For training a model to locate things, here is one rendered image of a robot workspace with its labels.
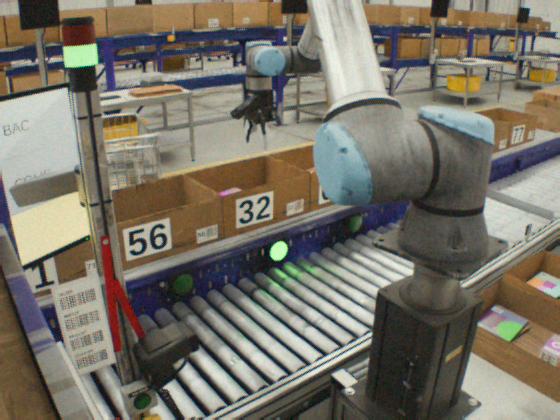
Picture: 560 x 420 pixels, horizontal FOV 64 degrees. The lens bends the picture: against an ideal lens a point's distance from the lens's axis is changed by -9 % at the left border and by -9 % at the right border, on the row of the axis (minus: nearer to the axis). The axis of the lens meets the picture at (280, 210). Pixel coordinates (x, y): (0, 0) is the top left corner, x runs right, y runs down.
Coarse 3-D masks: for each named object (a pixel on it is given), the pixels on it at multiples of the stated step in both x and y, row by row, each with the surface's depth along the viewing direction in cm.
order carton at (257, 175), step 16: (256, 160) 206; (272, 160) 206; (192, 176) 190; (208, 176) 195; (224, 176) 199; (240, 176) 204; (256, 176) 209; (272, 176) 208; (288, 176) 199; (304, 176) 186; (240, 192) 170; (256, 192) 175; (288, 192) 184; (304, 192) 189; (224, 208) 168; (304, 208) 192; (224, 224) 171; (256, 224) 180
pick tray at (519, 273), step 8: (536, 256) 169; (544, 256) 171; (552, 256) 168; (520, 264) 163; (528, 264) 167; (536, 264) 171; (544, 264) 172; (552, 264) 169; (504, 272) 158; (512, 272) 161; (520, 272) 165; (528, 272) 169; (536, 272) 173; (544, 272) 172; (552, 272) 169; (504, 280) 158; (512, 280) 155; (520, 280) 152; (528, 288) 150; (536, 288) 147; (544, 296) 145; (552, 296) 142
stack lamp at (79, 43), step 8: (64, 32) 67; (72, 32) 66; (80, 32) 67; (88, 32) 67; (64, 40) 67; (72, 40) 67; (80, 40) 67; (88, 40) 68; (64, 48) 68; (72, 48) 67; (80, 48) 67; (88, 48) 68; (72, 56) 68; (80, 56) 68; (88, 56) 68; (96, 56) 70; (72, 64) 68; (80, 64) 68; (88, 64) 69
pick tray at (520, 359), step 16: (496, 288) 153; (512, 288) 150; (496, 304) 155; (512, 304) 151; (528, 304) 146; (544, 304) 141; (528, 320) 146; (544, 320) 142; (480, 336) 131; (496, 336) 126; (528, 336) 139; (544, 336) 138; (480, 352) 132; (496, 352) 127; (512, 352) 123; (528, 352) 119; (512, 368) 124; (528, 368) 119; (544, 368) 115; (528, 384) 120; (544, 384) 116
